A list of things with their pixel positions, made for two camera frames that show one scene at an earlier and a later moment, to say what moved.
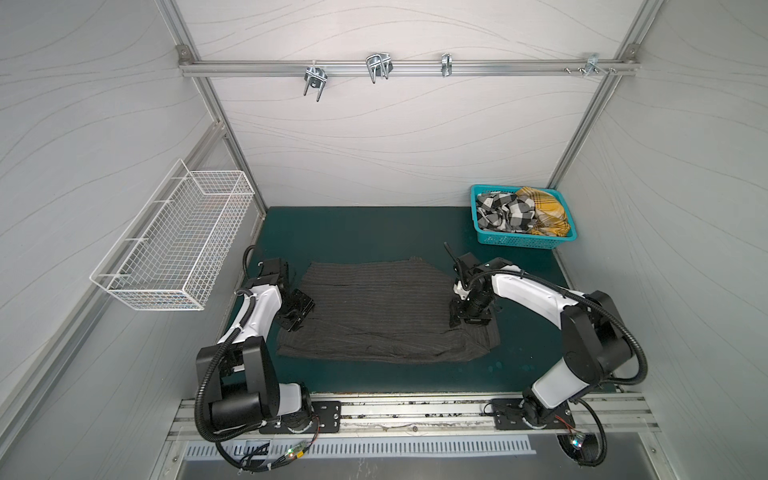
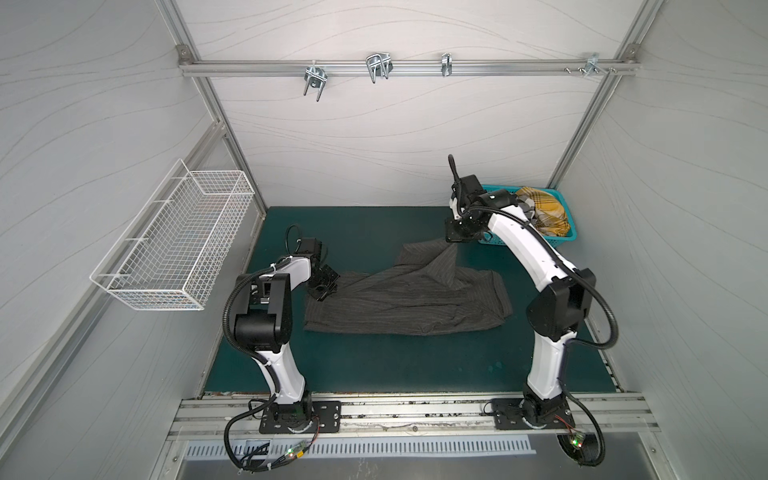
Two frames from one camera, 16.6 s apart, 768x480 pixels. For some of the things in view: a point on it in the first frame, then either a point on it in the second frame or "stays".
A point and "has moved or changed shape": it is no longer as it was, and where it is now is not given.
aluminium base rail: (625, 417) stays
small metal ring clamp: (447, 64) stays
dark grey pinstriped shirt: (382, 311) has moved or changed shape
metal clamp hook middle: (379, 65) stays
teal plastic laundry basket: (519, 239) stays
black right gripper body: (470, 314) -> (459, 230)
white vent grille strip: (204, 450) stays
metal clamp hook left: (317, 77) stays
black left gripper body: (294, 310) -> (319, 287)
